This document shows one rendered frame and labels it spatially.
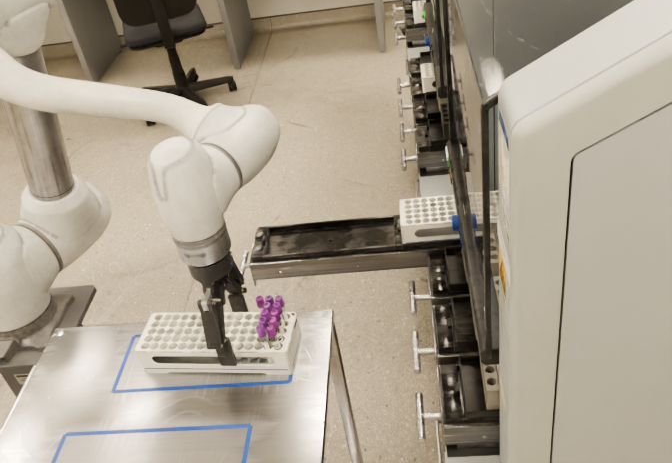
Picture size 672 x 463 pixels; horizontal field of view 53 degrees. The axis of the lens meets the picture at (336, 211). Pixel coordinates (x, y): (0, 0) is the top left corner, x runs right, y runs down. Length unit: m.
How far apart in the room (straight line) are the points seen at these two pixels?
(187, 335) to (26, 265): 0.49
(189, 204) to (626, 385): 0.66
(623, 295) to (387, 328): 1.69
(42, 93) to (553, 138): 0.84
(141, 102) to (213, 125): 0.14
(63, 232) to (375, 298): 1.27
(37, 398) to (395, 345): 1.32
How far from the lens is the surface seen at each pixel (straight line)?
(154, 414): 1.31
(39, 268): 1.70
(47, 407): 1.43
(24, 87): 1.23
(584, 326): 0.86
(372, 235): 1.57
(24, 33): 1.44
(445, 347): 1.29
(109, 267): 3.11
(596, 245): 0.78
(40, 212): 1.70
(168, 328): 1.36
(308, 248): 1.56
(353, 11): 5.03
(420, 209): 1.53
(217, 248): 1.13
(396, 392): 2.27
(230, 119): 1.17
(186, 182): 1.04
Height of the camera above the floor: 1.78
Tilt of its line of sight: 36 degrees down
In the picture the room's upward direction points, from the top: 10 degrees counter-clockwise
